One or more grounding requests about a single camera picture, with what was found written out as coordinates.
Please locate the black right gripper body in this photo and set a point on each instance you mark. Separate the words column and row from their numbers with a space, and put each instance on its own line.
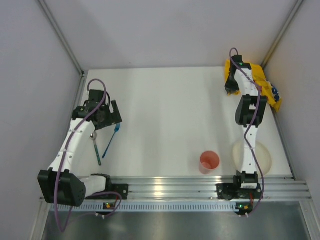
column 230, row 85

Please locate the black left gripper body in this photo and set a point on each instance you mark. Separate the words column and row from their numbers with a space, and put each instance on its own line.
column 110, row 119

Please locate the blue plastic fork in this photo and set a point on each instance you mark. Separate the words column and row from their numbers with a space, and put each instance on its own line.
column 116, row 130

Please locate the yellow Pikachu cloth placemat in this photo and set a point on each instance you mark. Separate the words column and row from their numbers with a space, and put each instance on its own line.
column 268, row 89

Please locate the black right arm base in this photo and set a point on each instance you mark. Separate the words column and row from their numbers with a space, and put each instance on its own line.
column 230, row 191

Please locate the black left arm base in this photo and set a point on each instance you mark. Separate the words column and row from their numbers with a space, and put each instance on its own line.
column 122, row 189

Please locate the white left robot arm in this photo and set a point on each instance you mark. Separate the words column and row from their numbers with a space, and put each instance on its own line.
column 70, row 178

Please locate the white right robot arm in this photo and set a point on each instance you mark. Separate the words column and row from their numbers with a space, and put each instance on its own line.
column 249, row 115

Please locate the pink plastic cup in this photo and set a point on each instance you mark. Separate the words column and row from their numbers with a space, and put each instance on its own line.
column 209, row 161

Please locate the white bear plate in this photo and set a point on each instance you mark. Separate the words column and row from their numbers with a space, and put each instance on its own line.
column 263, row 156

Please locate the green handled metal spoon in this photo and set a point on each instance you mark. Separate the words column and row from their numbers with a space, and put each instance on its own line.
column 93, row 137

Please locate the aluminium mounting rail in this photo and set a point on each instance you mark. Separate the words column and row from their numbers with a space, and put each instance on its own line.
column 202, row 188

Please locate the slotted grey cable duct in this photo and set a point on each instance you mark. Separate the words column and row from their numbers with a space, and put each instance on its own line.
column 169, row 206

